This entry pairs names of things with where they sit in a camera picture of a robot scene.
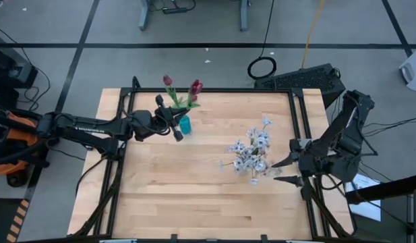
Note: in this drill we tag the grey desk leg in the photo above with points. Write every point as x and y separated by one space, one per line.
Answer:
244 17
144 17

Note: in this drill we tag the black mat with hazard stripes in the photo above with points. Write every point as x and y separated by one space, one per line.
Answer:
2 219

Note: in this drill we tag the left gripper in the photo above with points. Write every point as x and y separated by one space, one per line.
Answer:
147 123

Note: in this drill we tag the black aluminium table frame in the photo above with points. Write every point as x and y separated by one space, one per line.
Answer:
228 90

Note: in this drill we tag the white paper sheet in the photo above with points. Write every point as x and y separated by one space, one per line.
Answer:
362 209

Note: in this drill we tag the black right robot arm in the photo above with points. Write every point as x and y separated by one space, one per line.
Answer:
346 128

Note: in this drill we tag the black equipment box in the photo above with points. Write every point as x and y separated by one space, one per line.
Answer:
8 67

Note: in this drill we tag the black computer tower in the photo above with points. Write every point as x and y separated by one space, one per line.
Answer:
305 79

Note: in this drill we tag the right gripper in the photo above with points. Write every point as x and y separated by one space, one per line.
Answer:
312 162

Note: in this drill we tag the blue glass vase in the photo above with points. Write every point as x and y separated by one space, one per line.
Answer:
185 127

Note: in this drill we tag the white plastic device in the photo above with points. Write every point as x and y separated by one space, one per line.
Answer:
415 74

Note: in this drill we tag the black metal beam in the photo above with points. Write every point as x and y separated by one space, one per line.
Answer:
389 189

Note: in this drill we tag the white artificial flower bunch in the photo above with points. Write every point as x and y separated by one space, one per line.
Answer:
261 167
261 136
238 162

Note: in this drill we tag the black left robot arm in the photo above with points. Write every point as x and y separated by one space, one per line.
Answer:
89 128

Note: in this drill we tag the black power strip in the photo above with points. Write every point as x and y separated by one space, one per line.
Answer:
174 10

